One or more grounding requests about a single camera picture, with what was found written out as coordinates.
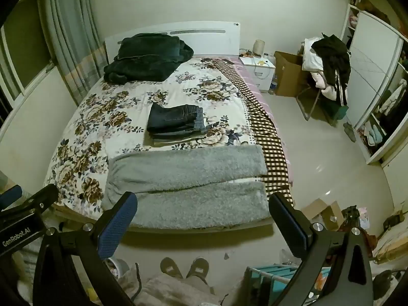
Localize large brown cardboard box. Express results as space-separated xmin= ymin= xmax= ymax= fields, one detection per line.
xmin=273 ymin=51 xmax=309 ymax=98

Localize person's legs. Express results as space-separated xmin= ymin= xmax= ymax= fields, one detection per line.
xmin=121 ymin=263 xmax=221 ymax=306

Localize teal drying rack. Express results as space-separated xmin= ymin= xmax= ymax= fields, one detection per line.
xmin=244 ymin=263 xmax=329 ymax=306

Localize white nightstand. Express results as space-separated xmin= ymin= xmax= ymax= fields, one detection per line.
xmin=239 ymin=53 xmax=276 ymax=94

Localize pile of light clothes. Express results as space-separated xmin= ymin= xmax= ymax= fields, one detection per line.
xmin=301 ymin=38 xmax=339 ymax=101

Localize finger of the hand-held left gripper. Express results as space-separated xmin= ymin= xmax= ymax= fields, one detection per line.
xmin=0 ymin=185 xmax=23 ymax=209
xmin=0 ymin=184 xmax=60 ymax=214

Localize folded grey-brown pants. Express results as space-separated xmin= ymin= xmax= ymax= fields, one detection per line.
xmin=150 ymin=131 xmax=208 ymax=145

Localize grey fluffy pants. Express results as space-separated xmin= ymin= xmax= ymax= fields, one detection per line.
xmin=101 ymin=145 xmax=271 ymax=229

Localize white bed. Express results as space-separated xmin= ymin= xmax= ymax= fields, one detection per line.
xmin=43 ymin=21 xmax=295 ymax=234

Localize folded dark blue jeans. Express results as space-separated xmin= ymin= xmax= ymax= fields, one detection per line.
xmin=147 ymin=103 xmax=208 ymax=136

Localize hanging light clothes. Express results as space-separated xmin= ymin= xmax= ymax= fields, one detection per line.
xmin=379 ymin=79 xmax=408 ymax=116

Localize grey-green curtain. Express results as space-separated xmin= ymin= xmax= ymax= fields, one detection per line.
xmin=41 ymin=0 xmax=108 ymax=106

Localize brown checkered blanket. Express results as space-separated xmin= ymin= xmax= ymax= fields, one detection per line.
xmin=201 ymin=58 xmax=294 ymax=205

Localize dark green blanket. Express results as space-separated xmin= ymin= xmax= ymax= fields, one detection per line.
xmin=103 ymin=33 xmax=194 ymax=84

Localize window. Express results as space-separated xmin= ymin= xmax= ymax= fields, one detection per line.
xmin=0 ymin=3 xmax=58 ymax=113

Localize white wardrobe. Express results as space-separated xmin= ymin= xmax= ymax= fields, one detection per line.
xmin=339 ymin=0 xmax=408 ymax=166

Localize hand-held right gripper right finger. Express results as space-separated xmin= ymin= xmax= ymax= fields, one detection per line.
xmin=268 ymin=192 xmax=373 ymax=306

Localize floral quilt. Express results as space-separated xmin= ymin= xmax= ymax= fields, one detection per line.
xmin=43 ymin=57 xmax=256 ymax=217

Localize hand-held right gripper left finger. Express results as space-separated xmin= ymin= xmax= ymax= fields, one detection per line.
xmin=33 ymin=191 xmax=138 ymax=306

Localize person's left slipper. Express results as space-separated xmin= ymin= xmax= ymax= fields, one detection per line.
xmin=160 ymin=258 xmax=184 ymax=279

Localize small open cardboard box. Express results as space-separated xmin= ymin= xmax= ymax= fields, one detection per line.
xmin=301 ymin=198 xmax=345 ymax=232

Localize black striped garment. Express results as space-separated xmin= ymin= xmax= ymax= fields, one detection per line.
xmin=311 ymin=33 xmax=352 ymax=107

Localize metal folding chair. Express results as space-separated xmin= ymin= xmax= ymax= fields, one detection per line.
xmin=296 ymin=84 xmax=338 ymax=126

